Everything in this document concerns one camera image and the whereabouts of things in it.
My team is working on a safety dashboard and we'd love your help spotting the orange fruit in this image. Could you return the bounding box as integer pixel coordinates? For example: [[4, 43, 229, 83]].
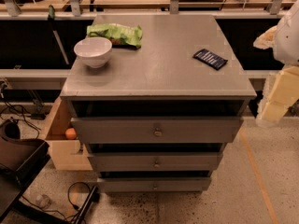
[[65, 128, 77, 140]]

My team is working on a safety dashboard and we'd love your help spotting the dark blue rxbar wrapper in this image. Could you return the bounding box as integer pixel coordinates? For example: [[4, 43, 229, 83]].
[[193, 49, 227, 70]]

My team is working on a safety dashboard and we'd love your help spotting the middle grey drawer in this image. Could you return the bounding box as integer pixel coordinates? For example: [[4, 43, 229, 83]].
[[88, 152, 223, 172]]

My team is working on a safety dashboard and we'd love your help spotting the white ceramic bowl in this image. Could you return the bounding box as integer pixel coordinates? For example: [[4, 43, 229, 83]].
[[74, 37, 112, 68]]

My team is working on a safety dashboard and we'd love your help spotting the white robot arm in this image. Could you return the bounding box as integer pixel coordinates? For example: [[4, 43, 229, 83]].
[[253, 1, 299, 127]]

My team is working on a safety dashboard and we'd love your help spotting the green handled tool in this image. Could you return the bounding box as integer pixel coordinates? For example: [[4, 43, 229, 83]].
[[48, 5, 70, 65]]

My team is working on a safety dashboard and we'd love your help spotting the black floor cable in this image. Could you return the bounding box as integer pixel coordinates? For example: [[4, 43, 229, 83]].
[[20, 181, 101, 224]]

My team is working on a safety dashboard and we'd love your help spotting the grey drawer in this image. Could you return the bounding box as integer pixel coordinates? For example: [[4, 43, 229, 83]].
[[88, 152, 223, 172], [97, 177, 211, 193], [71, 117, 243, 144]]

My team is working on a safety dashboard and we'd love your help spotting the top grey drawer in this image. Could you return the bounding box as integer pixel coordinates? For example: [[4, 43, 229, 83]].
[[71, 117, 243, 144]]

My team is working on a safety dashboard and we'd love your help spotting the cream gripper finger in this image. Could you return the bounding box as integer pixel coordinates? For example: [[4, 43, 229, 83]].
[[253, 26, 277, 49], [256, 65, 299, 128]]

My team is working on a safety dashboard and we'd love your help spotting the light wooden drawer box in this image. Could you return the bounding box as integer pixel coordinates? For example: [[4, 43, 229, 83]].
[[40, 97, 92, 171]]

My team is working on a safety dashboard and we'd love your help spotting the dark brown tray bin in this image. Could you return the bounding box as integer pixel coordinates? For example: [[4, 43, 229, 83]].
[[0, 120, 50, 220]]

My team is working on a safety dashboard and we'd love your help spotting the grey drawer cabinet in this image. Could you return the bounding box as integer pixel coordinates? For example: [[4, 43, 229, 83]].
[[61, 15, 256, 179]]

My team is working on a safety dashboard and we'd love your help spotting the green chip bag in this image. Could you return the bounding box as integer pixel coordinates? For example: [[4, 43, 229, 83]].
[[87, 23, 143, 49]]

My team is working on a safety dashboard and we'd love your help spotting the bottom grey drawer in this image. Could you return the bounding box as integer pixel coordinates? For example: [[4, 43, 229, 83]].
[[97, 177, 211, 193]]

